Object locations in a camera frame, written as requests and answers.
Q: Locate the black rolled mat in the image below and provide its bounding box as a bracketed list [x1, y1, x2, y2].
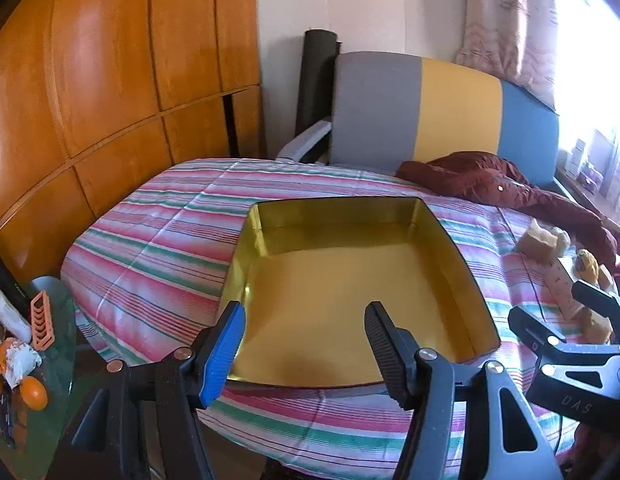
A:
[296, 29, 339, 141]

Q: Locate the white board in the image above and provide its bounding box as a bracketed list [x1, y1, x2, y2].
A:
[587, 129, 615, 171]

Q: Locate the dark red jacket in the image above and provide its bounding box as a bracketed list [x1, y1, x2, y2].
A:
[395, 151, 618, 266]

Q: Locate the wooden desk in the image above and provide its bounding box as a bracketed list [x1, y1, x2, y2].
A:
[554, 175, 620, 241]

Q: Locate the grey chair armrest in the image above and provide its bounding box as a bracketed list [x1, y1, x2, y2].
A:
[276, 117, 333, 165]

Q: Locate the glass side table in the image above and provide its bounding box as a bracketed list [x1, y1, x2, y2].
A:
[0, 275, 78, 461]

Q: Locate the pink green striped blanket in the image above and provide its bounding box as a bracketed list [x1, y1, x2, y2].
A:
[60, 157, 620, 476]

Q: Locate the wooden wardrobe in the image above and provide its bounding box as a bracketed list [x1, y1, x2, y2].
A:
[0, 0, 263, 281]

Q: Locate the gold metal tin box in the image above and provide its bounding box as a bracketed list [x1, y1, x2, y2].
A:
[217, 197, 501, 391]

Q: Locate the black object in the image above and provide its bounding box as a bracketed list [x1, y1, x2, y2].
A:
[0, 395, 23, 448]

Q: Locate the pink striped curtain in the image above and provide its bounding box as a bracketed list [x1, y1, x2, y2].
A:
[607, 130, 620, 211]

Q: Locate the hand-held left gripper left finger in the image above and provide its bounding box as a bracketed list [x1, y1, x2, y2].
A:
[50, 301, 248, 480]

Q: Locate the tan sponge block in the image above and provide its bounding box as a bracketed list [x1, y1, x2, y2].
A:
[518, 219, 560, 263]

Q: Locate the orange plastic rack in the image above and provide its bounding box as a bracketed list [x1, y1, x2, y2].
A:
[27, 291, 57, 351]

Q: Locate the pale patterned curtain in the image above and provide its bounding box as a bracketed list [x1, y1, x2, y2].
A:
[457, 0, 560, 111]

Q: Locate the white orange package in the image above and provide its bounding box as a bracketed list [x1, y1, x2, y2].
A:
[0, 337, 43, 388]

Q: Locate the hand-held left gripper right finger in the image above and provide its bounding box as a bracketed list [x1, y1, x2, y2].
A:
[364, 301, 565, 480]

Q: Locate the white bottle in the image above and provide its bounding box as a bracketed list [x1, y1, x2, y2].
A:
[0, 280, 31, 341]

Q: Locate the grey yellow blue headboard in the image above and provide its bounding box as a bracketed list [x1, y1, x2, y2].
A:
[330, 51, 561, 196]

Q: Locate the white boxes stack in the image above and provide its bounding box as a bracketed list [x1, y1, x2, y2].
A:
[564, 139, 590, 178]

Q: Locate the dark pink cloth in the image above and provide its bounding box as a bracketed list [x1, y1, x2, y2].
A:
[564, 420, 620, 480]

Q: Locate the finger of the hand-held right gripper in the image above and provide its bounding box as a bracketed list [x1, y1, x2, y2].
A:
[508, 305, 620, 431]
[572, 280, 620, 356]

